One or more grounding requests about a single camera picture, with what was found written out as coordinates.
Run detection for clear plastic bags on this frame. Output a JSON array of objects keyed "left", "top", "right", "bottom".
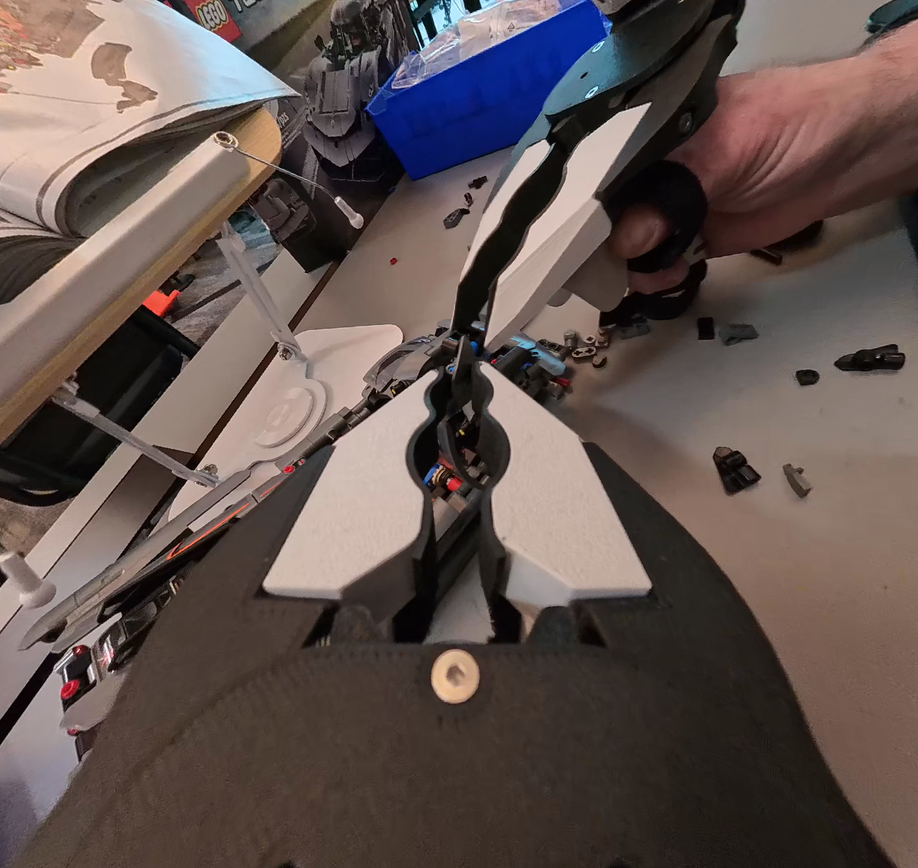
[{"left": 394, "top": 0, "right": 596, "bottom": 84}]

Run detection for black curved lego slope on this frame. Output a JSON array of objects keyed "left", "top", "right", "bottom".
[{"left": 712, "top": 446, "right": 763, "bottom": 494}]

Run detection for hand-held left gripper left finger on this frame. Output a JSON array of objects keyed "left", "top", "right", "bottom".
[{"left": 262, "top": 369, "right": 442, "bottom": 643}]

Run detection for grey lego car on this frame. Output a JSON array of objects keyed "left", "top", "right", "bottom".
[{"left": 22, "top": 334, "right": 575, "bottom": 754}]

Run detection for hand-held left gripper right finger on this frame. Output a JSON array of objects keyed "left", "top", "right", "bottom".
[{"left": 477, "top": 366, "right": 654, "bottom": 643}]

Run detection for black lego wedge piece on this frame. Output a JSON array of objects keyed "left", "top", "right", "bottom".
[{"left": 834, "top": 343, "right": 906, "bottom": 373}]

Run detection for dark printed set box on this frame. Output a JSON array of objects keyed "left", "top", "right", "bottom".
[{"left": 154, "top": 0, "right": 424, "bottom": 274}]

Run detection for person's right hand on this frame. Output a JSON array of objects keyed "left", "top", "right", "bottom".
[{"left": 608, "top": 28, "right": 918, "bottom": 295}]

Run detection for scattered dark lego pieces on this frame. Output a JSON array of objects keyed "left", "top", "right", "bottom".
[{"left": 443, "top": 176, "right": 489, "bottom": 229}]

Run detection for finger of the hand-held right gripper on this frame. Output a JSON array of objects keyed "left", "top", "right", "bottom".
[
  {"left": 450, "top": 140, "right": 558, "bottom": 331},
  {"left": 482, "top": 102, "right": 654, "bottom": 351}
]

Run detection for blue plastic bin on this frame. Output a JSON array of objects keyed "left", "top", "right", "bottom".
[{"left": 366, "top": 0, "right": 611, "bottom": 181}]

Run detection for black curved lego piece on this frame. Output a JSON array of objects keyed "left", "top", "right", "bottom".
[{"left": 436, "top": 334, "right": 503, "bottom": 498}]

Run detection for instruction booklet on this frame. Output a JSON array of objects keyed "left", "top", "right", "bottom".
[{"left": 0, "top": 0, "right": 298, "bottom": 306}]

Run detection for white book stand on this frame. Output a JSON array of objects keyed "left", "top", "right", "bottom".
[{"left": 0, "top": 104, "right": 406, "bottom": 525}]

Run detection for pile of small lego pieces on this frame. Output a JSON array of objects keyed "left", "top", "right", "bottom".
[{"left": 565, "top": 326, "right": 612, "bottom": 372}]

